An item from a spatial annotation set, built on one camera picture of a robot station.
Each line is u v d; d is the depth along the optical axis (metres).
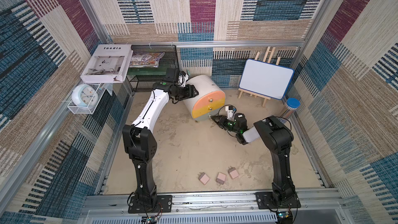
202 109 0.89
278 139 0.58
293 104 0.89
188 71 1.12
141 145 0.51
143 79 1.16
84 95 0.65
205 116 0.95
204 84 0.92
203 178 0.79
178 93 0.74
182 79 0.81
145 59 0.84
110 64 0.75
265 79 1.00
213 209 0.73
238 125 0.83
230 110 0.94
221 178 0.79
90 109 0.67
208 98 0.87
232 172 0.81
